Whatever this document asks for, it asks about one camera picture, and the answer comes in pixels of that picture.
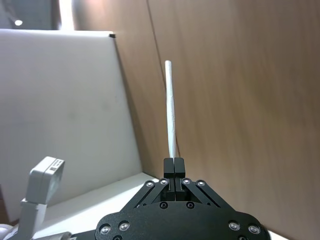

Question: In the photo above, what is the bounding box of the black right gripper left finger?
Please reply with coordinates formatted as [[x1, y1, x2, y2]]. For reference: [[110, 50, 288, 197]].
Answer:
[[134, 157, 176, 209]]

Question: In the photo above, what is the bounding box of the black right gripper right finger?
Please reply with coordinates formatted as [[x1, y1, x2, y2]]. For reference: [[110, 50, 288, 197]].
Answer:
[[174, 157, 223, 209]]

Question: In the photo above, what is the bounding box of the thin white paper stick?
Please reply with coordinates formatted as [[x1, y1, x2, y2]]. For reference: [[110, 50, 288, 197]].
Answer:
[[164, 59, 177, 159]]

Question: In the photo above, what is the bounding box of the white partition panel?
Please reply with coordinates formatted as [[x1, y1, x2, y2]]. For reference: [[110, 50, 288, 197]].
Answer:
[[0, 28, 144, 222]]

